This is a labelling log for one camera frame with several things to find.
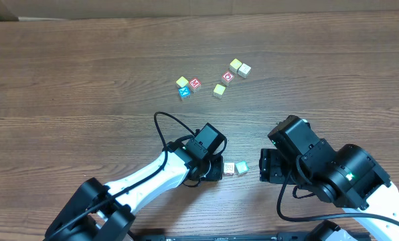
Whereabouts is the green F wooden block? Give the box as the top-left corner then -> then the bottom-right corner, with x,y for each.
235,161 -> 249,175

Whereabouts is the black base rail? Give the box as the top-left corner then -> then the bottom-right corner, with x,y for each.
132,230 -> 371,241

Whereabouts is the yellow wooden block left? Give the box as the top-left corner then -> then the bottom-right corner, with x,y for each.
175,76 -> 189,88

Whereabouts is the white red patterned wooden block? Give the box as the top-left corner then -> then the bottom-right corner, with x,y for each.
224,162 -> 235,175

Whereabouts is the yellow wooden block middle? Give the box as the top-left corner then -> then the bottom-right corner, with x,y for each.
213,84 -> 226,98

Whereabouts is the yellow wooden block top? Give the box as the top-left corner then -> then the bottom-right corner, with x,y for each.
229,58 -> 242,74

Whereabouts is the yellow wooden block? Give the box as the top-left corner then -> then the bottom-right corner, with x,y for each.
213,84 -> 226,98
175,76 -> 189,88
229,58 -> 242,74

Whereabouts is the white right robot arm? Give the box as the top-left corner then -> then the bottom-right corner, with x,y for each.
259,115 -> 399,240

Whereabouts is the red M wooden block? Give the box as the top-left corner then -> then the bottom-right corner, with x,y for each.
189,78 -> 202,93

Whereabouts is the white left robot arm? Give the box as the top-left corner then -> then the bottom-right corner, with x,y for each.
45,123 -> 227,240

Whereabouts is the red C wooden block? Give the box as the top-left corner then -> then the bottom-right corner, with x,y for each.
222,71 -> 235,86

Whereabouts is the blue X wooden block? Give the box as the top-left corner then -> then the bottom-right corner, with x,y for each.
178,86 -> 191,100

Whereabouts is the plain wooden block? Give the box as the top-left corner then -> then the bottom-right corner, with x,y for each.
238,63 -> 252,79

